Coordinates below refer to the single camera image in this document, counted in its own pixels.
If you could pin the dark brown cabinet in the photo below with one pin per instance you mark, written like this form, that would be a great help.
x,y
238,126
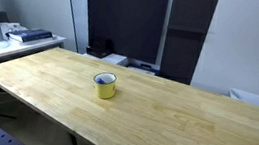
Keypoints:
x,y
183,49

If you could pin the yellow enamel cup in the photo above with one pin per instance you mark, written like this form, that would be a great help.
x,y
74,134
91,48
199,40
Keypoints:
x,y
105,91

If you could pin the black table leg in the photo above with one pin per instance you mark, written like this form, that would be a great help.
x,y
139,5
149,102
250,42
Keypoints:
x,y
76,144

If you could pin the black monitor screen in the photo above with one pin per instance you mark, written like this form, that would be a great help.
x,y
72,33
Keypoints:
x,y
126,21

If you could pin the blue book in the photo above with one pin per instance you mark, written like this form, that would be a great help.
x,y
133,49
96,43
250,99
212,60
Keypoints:
x,y
28,35

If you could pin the blue grey pen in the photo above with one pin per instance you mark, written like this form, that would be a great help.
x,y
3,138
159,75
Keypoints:
x,y
100,80

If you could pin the black box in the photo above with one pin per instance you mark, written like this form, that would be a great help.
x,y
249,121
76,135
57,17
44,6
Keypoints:
x,y
97,51

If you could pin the white cardboard box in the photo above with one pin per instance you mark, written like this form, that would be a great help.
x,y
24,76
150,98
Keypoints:
x,y
12,27

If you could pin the white side table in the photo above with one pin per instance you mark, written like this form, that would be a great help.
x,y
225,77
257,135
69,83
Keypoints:
x,y
7,51

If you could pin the white plastic bin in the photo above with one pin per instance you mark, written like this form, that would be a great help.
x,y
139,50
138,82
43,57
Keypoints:
x,y
257,99

